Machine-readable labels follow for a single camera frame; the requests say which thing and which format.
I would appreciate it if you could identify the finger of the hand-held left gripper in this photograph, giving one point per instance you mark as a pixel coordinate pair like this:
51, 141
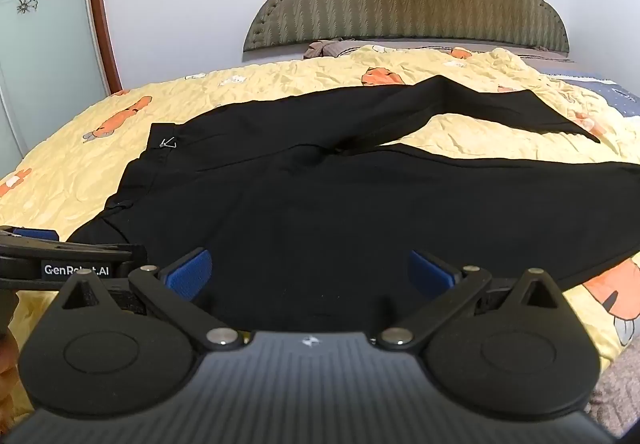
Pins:
32, 234

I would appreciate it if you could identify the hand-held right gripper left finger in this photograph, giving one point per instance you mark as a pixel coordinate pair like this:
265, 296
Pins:
187, 274

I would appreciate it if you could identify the frosted glass door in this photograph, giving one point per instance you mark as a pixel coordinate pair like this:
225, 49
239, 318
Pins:
30, 63

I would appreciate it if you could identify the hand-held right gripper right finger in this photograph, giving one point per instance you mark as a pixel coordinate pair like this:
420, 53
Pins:
430, 273

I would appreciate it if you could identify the blue-grey bedsheet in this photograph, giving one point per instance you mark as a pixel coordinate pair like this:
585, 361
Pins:
615, 88

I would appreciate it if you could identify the black pants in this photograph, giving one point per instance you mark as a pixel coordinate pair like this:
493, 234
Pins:
320, 204

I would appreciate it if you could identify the yellow carrot print blanket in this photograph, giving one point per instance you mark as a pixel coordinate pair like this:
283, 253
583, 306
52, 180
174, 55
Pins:
225, 88

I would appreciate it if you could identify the outlined flower sticker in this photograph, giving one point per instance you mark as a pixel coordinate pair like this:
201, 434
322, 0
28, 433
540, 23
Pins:
26, 2

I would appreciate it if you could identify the brown wooden door frame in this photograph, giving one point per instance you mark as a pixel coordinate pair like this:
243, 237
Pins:
102, 33

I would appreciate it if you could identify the person's left hand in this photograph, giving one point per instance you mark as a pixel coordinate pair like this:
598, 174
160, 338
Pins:
6, 374

